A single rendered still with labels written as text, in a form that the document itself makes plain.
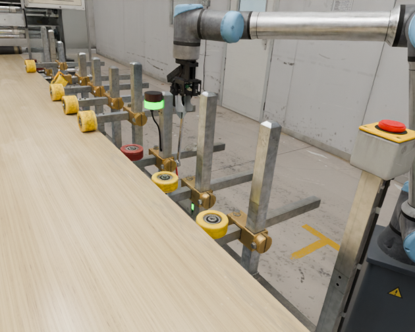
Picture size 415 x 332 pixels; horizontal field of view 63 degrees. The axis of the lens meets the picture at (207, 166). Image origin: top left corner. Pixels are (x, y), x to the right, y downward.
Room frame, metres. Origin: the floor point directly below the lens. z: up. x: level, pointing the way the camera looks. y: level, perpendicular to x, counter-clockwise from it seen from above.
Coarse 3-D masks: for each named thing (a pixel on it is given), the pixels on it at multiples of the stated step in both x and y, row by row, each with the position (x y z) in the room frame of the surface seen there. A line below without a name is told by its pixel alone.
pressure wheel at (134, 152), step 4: (128, 144) 1.14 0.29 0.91; (132, 144) 1.14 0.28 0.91; (136, 144) 1.14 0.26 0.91; (124, 148) 1.10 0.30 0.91; (128, 148) 1.11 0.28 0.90; (132, 148) 1.10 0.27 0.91; (136, 148) 1.11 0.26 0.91; (140, 148) 1.11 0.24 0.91; (124, 152) 1.07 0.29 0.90; (128, 152) 1.07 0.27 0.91; (132, 152) 1.07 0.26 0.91; (136, 152) 1.08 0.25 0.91; (140, 152) 1.09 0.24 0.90; (128, 156) 1.07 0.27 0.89; (132, 156) 1.07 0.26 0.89; (136, 156) 1.07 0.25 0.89; (140, 156) 1.09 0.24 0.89; (132, 160) 1.07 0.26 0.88; (136, 160) 1.07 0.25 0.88
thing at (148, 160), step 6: (216, 144) 1.32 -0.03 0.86; (222, 144) 1.33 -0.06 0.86; (174, 150) 1.22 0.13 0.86; (180, 150) 1.23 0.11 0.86; (216, 150) 1.31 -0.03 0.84; (222, 150) 1.33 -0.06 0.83; (144, 156) 1.14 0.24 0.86; (150, 156) 1.15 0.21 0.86; (174, 156) 1.19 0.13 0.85; (180, 156) 1.21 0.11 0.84; (186, 156) 1.23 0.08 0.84; (192, 156) 1.24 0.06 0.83; (132, 162) 1.09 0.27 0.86; (138, 162) 1.10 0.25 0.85; (144, 162) 1.12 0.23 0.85; (150, 162) 1.13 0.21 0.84
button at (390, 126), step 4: (384, 120) 0.54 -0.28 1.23; (388, 120) 0.54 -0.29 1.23; (380, 124) 0.52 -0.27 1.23; (384, 124) 0.52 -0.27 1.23; (388, 124) 0.51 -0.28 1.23; (392, 124) 0.52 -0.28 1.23; (396, 124) 0.52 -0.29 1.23; (400, 124) 0.52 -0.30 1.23; (404, 124) 0.52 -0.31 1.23; (384, 128) 0.51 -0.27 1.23; (388, 128) 0.51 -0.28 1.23; (392, 128) 0.51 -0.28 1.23; (396, 128) 0.51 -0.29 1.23; (400, 128) 0.51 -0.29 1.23; (404, 128) 0.51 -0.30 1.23
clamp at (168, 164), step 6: (150, 150) 1.18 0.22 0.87; (156, 150) 1.19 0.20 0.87; (156, 156) 1.14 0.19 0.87; (156, 162) 1.14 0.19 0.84; (162, 162) 1.11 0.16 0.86; (168, 162) 1.10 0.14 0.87; (174, 162) 1.11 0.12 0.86; (162, 168) 1.09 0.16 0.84; (168, 168) 1.10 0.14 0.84; (174, 168) 1.11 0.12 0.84
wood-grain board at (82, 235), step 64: (0, 64) 2.47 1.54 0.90; (0, 128) 1.21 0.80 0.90; (64, 128) 1.26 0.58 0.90; (0, 192) 0.76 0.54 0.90; (64, 192) 0.78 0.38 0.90; (128, 192) 0.81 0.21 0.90; (0, 256) 0.52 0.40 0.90; (64, 256) 0.53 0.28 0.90; (128, 256) 0.55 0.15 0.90; (192, 256) 0.56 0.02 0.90; (0, 320) 0.38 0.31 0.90; (64, 320) 0.39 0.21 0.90; (128, 320) 0.39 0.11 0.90; (192, 320) 0.40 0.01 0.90; (256, 320) 0.41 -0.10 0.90
